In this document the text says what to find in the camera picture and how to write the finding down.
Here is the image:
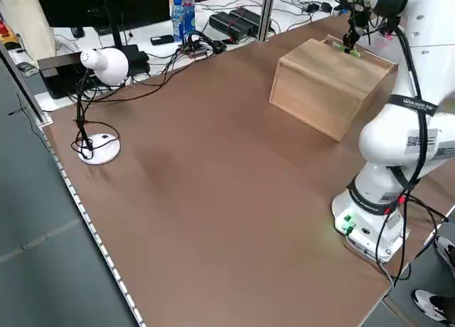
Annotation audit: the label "white desk lamp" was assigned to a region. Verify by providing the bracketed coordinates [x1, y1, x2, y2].
[70, 46, 130, 166]

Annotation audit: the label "black arm base cable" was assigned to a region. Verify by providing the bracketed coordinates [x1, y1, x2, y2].
[369, 184, 451, 292]

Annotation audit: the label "aluminium frame post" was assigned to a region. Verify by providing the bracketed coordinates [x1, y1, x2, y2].
[257, 0, 277, 44]

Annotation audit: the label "black cable hub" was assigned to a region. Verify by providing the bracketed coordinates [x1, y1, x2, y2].
[180, 38, 229, 60]

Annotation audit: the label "green stick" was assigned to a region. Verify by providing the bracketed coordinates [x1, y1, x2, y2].
[335, 42, 361, 58]

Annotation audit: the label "person's foot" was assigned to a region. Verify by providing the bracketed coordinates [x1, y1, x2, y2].
[432, 235, 455, 268]
[411, 289, 453, 323]

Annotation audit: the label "black power brick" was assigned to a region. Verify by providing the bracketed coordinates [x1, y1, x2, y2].
[229, 6, 261, 33]
[208, 11, 255, 41]

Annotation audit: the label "wooden drawer cabinet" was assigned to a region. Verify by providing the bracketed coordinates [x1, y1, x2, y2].
[267, 38, 399, 143]

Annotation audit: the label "black computer monitor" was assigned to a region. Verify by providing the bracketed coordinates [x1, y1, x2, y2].
[31, 0, 172, 38]

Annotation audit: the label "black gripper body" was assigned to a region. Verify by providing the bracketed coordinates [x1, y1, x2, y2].
[342, 0, 373, 33]

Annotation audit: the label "blue plastic bottle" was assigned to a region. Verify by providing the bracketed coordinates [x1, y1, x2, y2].
[181, 0, 197, 37]
[171, 0, 186, 42]

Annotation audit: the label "black flat electronics box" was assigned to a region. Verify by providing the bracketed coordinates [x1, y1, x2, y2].
[38, 53, 152, 100]

